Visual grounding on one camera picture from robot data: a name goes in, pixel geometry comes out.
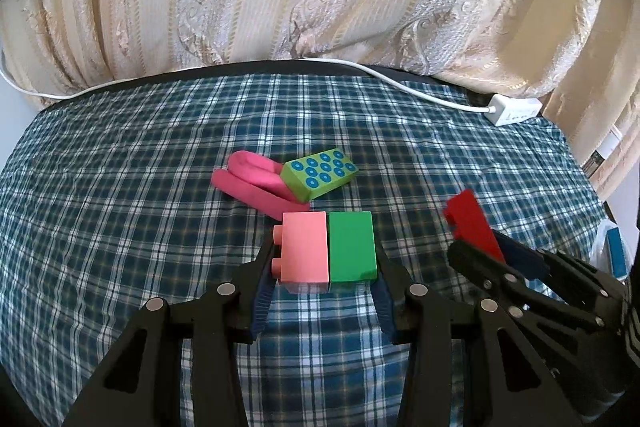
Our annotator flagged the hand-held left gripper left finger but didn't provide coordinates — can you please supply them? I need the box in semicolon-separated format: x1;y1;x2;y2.
62;243;278;427

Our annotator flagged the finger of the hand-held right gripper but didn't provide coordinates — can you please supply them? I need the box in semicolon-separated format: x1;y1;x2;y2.
447;241;621;338
492;232;626;308

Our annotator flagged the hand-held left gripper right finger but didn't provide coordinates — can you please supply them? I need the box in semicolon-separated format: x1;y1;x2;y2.
371;247;583;427

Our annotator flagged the red toy block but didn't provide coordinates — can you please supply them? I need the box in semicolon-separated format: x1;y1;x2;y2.
444;189;506;263

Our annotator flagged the pink toy block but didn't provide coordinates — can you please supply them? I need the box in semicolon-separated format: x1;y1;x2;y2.
272;212;331;285

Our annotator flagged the clear plastic bowl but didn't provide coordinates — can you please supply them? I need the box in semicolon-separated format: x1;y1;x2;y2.
590;219;632;282

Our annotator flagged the white and blue box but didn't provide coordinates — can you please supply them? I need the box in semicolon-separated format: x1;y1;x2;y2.
602;227;631;280

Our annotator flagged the pink folded rubber strip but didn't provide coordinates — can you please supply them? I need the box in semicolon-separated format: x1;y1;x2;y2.
211;150;311;220

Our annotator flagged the green block with blue dots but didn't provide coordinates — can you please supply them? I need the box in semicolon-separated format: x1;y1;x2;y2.
279;148;360;202

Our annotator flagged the blue checked tablecloth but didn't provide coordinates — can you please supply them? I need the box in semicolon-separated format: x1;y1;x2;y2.
0;74;621;427

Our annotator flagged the white power strip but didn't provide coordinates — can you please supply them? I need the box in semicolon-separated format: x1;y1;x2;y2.
487;94;543;126

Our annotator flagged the white power cable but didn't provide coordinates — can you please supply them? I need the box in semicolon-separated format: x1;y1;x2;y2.
0;58;497;114

